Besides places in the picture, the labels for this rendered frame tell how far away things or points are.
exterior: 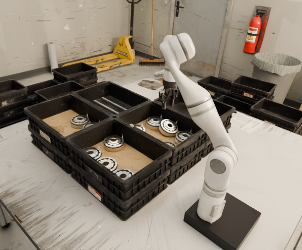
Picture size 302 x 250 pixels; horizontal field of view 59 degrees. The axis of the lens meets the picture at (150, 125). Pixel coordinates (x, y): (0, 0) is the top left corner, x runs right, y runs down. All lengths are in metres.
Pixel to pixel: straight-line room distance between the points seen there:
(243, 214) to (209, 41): 3.55
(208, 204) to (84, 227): 0.51
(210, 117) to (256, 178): 0.67
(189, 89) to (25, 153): 1.03
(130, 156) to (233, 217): 0.53
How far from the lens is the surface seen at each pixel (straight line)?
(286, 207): 1.43
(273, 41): 4.11
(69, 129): 1.52
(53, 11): 4.64
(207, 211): 1.12
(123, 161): 1.26
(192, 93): 0.91
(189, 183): 1.37
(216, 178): 1.00
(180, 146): 1.22
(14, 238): 2.15
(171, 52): 0.90
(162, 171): 1.22
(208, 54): 4.54
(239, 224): 1.20
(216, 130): 0.97
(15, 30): 4.41
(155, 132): 1.47
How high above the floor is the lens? 1.63
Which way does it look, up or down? 32 degrees down
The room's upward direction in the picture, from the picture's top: 4 degrees clockwise
